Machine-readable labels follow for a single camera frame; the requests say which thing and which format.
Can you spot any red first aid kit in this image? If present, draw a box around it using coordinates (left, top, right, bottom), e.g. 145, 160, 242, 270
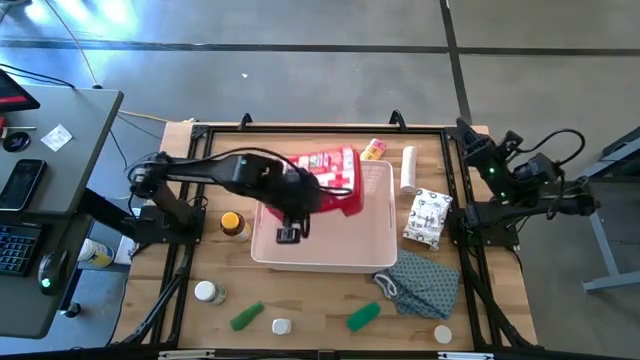
267, 144, 365, 219

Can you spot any black computer mouse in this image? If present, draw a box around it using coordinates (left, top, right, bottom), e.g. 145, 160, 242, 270
38, 248, 70, 296

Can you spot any grey desk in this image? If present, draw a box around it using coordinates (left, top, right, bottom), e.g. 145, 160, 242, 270
0, 82, 141, 340

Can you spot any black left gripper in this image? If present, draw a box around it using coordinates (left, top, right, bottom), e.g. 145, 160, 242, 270
259, 159, 324, 225

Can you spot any white patterned gauze packet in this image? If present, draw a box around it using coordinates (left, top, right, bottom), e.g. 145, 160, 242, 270
402, 187, 454, 252

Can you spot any black backlit keyboard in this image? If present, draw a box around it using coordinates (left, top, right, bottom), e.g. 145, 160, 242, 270
0, 223, 44, 278

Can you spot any white mesh plastic basket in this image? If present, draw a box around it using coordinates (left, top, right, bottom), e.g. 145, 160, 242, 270
249, 158, 400, 275

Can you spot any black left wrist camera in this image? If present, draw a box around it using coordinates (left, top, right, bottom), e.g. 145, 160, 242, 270
276, 225, 303, 246

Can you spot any dark monitor with red screen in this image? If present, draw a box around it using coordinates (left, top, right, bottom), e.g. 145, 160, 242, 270
0, 68, 41, 114

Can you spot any white yellow-labelled canister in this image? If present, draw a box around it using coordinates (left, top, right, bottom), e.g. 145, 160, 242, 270
77, 238, 115, 269

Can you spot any black smartphone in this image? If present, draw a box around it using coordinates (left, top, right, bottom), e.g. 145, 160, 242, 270
0, 158, 48, 212

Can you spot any grey metal table stand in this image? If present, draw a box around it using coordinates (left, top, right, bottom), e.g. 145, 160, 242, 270
582, 124, 640, 294

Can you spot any yellow floor cable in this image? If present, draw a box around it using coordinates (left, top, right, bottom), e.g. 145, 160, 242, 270
42, 0, 169, 124

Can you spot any white paper note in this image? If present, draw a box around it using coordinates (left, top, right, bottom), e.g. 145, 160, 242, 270
39, 123, 74, 153

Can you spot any rainbow weekly pill organizer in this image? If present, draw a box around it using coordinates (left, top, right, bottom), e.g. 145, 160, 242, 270
359, 138, 388, 162

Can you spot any teal patterned cloth cap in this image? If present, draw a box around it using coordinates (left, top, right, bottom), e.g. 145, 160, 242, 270
372, 248, 461, 321

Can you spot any white bandage roll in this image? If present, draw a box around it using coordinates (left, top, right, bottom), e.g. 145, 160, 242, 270
399, 145, 419, 195

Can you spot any large white-capped pill bottle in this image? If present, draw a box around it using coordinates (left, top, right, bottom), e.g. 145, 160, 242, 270
193, 279, 228, 307

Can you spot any black desk cable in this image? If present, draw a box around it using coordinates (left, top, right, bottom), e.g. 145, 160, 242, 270
0, 63, 76, 90

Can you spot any round black coaster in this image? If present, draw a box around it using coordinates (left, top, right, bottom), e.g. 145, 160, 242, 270
2, 131, 32, 153

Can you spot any white box under desk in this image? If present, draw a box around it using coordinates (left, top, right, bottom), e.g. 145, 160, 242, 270
113, 234, 139, 266

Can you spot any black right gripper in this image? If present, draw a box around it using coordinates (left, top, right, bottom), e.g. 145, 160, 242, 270
455, 117, 524, 176

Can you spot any black aluminium table frame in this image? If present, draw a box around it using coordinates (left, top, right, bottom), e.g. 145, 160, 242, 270
112, 109, 539, 351

